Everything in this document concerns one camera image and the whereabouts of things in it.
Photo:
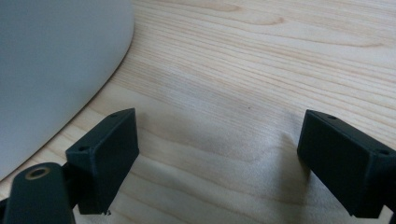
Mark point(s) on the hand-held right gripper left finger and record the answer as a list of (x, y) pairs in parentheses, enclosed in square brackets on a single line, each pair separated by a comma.
[(106, 161)]

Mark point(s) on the white and blue trash can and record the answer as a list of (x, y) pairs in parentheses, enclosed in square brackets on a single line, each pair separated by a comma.
[(46, 68)]

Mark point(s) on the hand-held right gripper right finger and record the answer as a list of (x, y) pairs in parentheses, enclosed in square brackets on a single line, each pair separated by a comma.
[(345, 165)]

